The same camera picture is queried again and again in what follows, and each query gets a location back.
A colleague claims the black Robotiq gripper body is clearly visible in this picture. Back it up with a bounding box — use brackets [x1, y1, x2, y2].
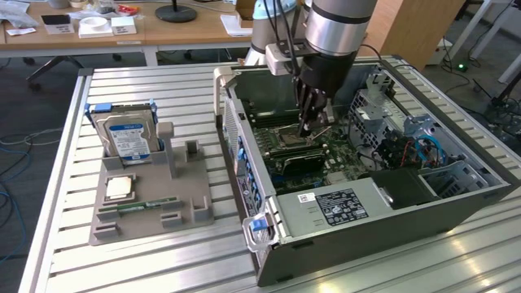
[298, 51, 357, 95]

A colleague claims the black low-profile graphics card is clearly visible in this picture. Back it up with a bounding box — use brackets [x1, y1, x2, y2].
[268, 151, 328, 178]

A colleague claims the metal socket cover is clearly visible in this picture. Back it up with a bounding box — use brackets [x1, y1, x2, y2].
[312, 121, 333, 141]

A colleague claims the CPU socket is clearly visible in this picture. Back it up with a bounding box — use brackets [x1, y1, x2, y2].
[274, 124, 317, 151]

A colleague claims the silver perforated drive cage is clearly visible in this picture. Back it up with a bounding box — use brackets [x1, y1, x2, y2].
[348, 88, 408, 146]

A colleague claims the green motherboard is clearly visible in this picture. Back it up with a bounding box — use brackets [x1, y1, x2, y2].
[246, 102, 373, 196]

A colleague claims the wooden cabinet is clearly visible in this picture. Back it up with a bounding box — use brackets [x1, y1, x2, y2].
[357, 0, 468, 71]

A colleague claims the stack of white papers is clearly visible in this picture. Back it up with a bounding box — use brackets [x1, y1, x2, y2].
[218, 13, 254, 38]

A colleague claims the brown cardboard box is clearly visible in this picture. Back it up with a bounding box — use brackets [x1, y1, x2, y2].
[236, 0, 257, 21]

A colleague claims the white floor box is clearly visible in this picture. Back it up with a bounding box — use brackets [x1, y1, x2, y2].
[432, 37, 456, 67]

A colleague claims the grey power supply unit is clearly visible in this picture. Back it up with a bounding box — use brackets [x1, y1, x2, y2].
[266, 178, 398, 239]

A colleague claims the blue case latch tab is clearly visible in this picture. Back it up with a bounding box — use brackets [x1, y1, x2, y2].
[249, 219, 269, 235]

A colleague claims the silver disk bay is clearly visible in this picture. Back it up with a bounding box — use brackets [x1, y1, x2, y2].
[417, 159, 490, 198]

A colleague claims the black round lamp base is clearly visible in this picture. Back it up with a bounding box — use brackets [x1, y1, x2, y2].
[153, 0, 200, 24]

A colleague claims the open grey PC case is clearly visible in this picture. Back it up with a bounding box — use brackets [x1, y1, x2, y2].
[213, 56, 521, 288]

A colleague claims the grey plastic parts rack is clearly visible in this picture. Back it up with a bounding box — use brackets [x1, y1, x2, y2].
[88, 121, 216, 247]

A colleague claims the black tripod stand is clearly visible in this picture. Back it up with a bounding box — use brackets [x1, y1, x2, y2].
[473, 77, 521, 132]

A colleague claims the hard disk with blue caddy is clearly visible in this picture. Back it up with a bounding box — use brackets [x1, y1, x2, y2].
[84, 99, 160, 163]

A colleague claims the plain white box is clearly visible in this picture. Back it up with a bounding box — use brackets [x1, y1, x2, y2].
[109, 16, 137, 36]

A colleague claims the silver CPU chip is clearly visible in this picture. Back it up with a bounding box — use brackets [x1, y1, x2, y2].
[104, 176, 134, 201]

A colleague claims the green RAM stick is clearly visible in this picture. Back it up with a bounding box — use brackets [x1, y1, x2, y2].
[100, 197, 180, 215]

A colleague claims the white box with tape roll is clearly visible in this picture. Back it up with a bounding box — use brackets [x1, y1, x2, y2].
[77, 16, 116, 39]

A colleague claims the black office chair base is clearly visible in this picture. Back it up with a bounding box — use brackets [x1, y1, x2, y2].
[22, 54, 124, 90]

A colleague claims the white box with black top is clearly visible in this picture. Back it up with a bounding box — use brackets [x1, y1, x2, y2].
[41, 14, 76, 35]

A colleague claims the clear plastic bag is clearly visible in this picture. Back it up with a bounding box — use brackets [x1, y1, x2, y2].
[0, 1, 40, 29]

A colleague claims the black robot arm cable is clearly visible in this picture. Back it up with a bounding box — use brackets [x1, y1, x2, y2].
[262, 0, 305, 84]

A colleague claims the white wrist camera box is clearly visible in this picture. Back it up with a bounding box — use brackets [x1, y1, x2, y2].
[265, 40, 309, 76]

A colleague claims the black cable behind case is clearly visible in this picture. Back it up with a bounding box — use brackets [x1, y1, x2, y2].
[358, 43, 385, 61]

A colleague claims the red wire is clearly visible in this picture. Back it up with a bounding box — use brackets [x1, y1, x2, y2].
[398, 138, 416, 168]

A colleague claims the silver hinged bracket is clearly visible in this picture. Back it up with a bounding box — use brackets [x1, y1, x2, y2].
[402, 115, 444, 137]

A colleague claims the blue wire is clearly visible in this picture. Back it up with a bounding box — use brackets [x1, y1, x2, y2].
[413, 133, 449, 168]

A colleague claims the white table frame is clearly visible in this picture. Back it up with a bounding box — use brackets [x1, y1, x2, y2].
[442, 0, 521, 84]

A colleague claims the white floor cable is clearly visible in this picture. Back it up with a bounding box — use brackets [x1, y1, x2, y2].
[0, 127, 62, 147]

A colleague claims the blue floor cable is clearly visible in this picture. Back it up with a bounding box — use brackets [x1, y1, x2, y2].
[0, 145, 32, 264]

